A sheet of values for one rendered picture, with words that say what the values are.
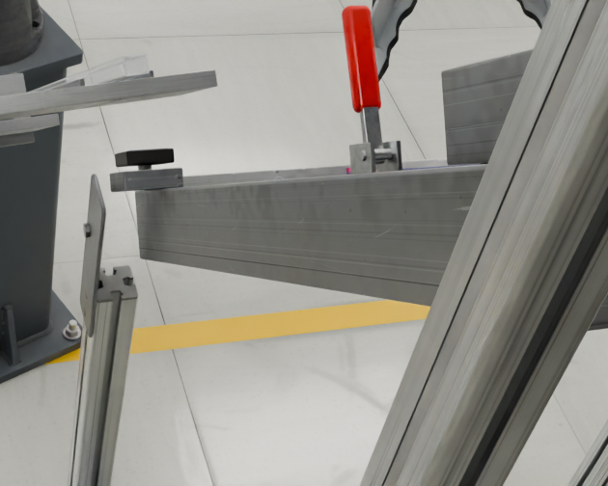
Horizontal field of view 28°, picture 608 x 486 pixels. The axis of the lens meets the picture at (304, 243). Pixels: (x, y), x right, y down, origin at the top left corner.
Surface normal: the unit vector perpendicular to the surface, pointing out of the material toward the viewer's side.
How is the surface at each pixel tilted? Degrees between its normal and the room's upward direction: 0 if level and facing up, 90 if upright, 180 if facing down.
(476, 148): 90
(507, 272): 90
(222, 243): 90
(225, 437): 0
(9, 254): 90
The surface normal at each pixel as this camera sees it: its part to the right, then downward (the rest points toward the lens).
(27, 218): 0.62, 0.63
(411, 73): 0.19, -0.69
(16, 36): 0.72, 0.36
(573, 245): 0.30, 0.71
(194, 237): -0.94, 0.08
